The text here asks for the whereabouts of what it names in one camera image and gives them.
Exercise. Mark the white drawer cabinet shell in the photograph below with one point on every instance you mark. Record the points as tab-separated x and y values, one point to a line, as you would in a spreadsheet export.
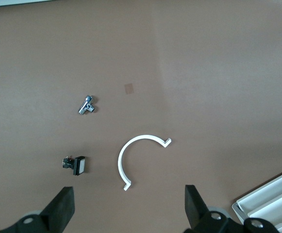
237	213

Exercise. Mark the black rectangular white-faced switch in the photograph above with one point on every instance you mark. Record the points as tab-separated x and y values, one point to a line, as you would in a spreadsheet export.
78	166

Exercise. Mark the brown tape patch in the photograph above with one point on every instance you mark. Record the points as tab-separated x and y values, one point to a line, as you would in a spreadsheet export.
129	88

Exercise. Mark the white curved plastic clip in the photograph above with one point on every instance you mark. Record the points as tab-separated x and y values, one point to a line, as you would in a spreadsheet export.
143	137

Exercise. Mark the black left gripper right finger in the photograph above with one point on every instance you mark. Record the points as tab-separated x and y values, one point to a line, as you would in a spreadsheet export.
194	208

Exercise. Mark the small metal blue connector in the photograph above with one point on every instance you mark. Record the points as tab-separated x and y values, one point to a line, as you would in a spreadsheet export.
87	108

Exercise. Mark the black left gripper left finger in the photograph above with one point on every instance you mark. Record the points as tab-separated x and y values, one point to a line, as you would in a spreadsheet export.
58	211

